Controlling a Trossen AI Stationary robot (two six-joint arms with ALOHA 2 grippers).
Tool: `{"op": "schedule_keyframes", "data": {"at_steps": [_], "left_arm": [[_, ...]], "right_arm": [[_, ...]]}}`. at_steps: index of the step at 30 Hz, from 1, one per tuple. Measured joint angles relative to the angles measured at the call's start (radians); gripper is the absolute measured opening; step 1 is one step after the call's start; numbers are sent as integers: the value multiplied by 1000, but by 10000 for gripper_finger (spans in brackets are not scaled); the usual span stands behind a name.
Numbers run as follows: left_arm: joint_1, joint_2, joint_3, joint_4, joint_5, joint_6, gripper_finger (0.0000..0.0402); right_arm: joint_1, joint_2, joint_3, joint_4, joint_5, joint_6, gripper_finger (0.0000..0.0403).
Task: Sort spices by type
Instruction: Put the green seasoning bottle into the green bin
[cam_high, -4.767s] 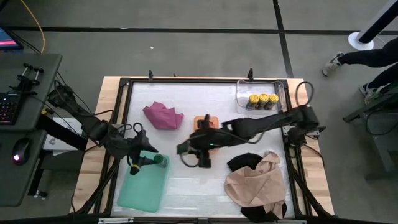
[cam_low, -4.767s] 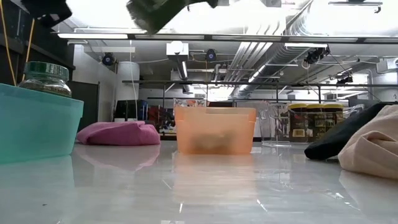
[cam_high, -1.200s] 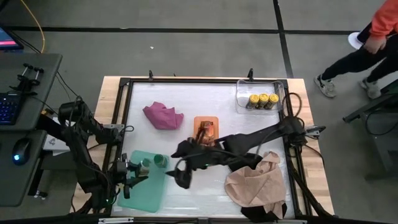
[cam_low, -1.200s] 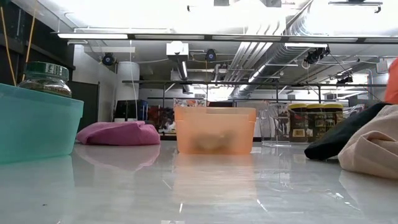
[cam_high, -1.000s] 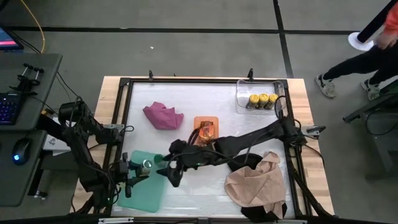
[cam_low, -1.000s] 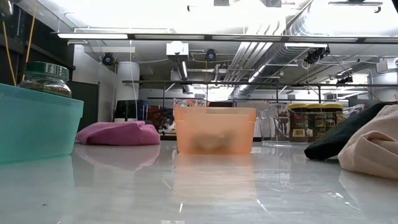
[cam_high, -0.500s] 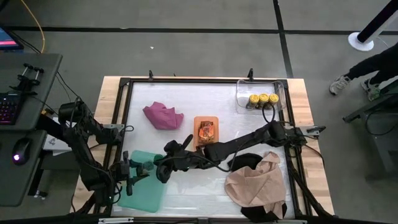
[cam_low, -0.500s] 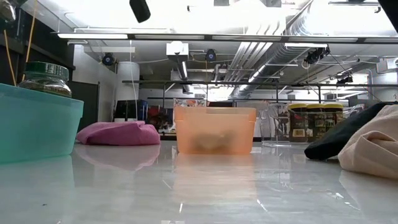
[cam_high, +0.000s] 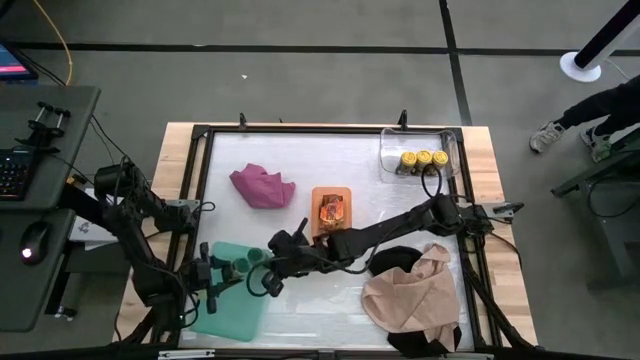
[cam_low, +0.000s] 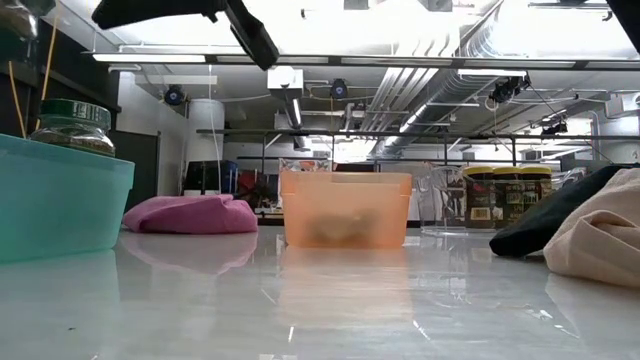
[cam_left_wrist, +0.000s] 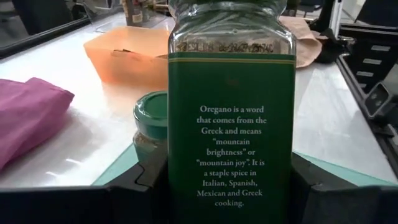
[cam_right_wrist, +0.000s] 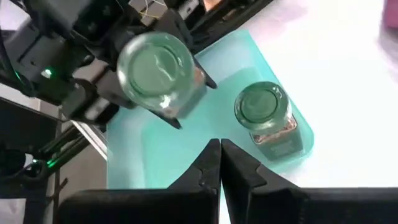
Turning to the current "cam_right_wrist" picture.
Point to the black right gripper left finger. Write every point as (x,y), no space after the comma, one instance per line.
(192,202)

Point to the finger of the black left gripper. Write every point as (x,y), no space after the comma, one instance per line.
(169,121)
(210,81)

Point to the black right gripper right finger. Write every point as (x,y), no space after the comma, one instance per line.
(255,202)

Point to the green-lid glass spice jar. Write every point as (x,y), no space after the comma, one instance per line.
(155,71)
(261,105)

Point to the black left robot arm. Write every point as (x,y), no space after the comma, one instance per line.
(37,53)

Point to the teal plastic bin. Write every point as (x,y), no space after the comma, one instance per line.
(174,149)

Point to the pink cloth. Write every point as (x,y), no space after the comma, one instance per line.
(391,12)

